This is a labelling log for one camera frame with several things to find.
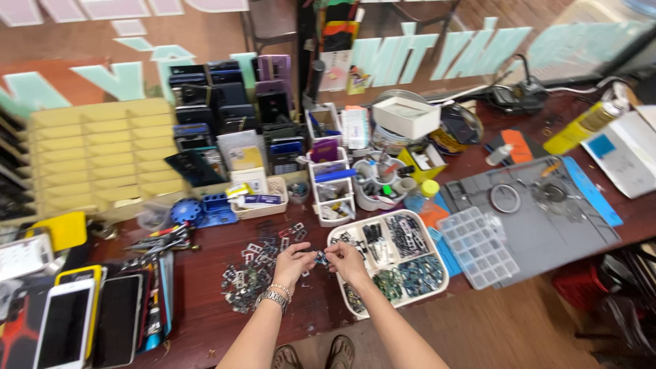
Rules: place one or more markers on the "grey silicone repair mat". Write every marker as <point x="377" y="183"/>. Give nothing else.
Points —
<point x="543" y="230"/>

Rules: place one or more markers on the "red plastic crate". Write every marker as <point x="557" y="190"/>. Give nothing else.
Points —
<point x="576" y="287"/>

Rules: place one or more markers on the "person's left sandalled foot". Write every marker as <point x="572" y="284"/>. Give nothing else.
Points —
<point x="287" y="357"/>

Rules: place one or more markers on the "white woven plastic basket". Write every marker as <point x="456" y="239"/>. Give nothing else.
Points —
<point x="261" y="202"/>

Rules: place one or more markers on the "white divided plastic tray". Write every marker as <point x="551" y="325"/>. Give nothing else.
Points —
<point x="394" y="256"/>

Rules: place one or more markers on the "blue plastic tool holder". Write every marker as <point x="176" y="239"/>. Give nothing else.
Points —
<point x="205" y="211"/>

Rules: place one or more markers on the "yellow foam slotted rack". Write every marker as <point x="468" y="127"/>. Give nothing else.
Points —
<point x="102" y="153"/>

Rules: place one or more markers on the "metal frame chair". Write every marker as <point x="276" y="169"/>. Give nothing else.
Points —
<point x="269" y="25"/>

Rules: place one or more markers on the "small white plastic bottle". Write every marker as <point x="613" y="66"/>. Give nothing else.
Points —
<point x="498" y="155"/>

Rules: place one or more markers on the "white plastic desk organiser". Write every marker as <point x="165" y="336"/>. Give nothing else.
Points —
<point x="330" y="174"/>

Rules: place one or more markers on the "small blue camera frame part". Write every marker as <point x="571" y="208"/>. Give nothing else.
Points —
<point x="321" y="258"/>

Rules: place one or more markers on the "pile of metal camera frames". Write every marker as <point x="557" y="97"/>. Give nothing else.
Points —
<point x="251" y="274"/>

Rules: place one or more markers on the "clear bottle with yellow cap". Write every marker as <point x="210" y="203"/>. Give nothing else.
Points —
<point x="423" y="197"/>

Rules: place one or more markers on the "person's right hand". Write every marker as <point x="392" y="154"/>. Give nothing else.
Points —
<point x="352" y="264"/>

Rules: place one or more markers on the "blue silicone strip mat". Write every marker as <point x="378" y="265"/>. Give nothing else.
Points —
<point x="592" y="192"/>

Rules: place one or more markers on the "person's sandalled foot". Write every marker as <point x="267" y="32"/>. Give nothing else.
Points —
<point x="341" y="353"/>
<point x="287" y="357"/>

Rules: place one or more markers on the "silver metal wristwatch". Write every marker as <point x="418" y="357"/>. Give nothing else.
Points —
<point x="274" y="299"/>

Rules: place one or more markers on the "round metal tin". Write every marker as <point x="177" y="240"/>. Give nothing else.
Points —
<point x="384" y="141"/>

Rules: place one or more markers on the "small round grey container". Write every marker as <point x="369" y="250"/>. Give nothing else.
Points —
<point x="298" y="192"/>

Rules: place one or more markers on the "white smartphone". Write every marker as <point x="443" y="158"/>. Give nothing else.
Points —
<point x="64" y="325"/>

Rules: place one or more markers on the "yellow open cardboard box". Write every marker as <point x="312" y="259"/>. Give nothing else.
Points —
<point x="420" y="161"/>

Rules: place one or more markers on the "white cup of tools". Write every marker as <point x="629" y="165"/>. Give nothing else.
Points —
<point x="376" y="184"/>

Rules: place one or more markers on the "round glass dish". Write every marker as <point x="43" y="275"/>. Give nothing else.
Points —
<point x="551" y="193"/>

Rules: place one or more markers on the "white cardboard box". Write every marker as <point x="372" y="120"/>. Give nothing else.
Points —
<point x="407" y="117"/>

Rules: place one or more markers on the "orange card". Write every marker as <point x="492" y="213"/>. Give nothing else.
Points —
<point x="517" y="146"/>

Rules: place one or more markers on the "black soldering station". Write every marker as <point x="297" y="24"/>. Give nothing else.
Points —
<point x="520" y="95"/>

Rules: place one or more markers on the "smartphone in yellow case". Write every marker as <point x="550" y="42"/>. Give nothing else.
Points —
<point x="95" y="279"/>

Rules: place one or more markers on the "yellow spray can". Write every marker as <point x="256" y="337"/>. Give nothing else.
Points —
<point x="581" y="128"/>

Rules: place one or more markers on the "clear plastic compartment box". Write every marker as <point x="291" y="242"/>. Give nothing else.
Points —
<point x="479" y="248"/>

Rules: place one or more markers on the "small clear plastic cup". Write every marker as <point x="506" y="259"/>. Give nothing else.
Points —
<point x="152" y="218"/>

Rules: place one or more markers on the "person's left hand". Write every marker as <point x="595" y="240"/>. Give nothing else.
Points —
<point x="288" y="266"/>

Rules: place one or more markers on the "heap of tweezers and screwdrivers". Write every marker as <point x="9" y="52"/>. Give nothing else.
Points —
<point x="164" y="238"/>

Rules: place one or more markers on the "black smartphone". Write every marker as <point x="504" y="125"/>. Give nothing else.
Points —
<point x="118" y="320"/>

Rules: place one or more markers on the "rack of phone back covers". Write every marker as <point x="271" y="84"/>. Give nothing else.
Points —
<point x="230" y="112"/>

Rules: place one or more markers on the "person's right sandalled foot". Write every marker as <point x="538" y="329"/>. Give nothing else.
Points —
<point x="341" y="353"/>

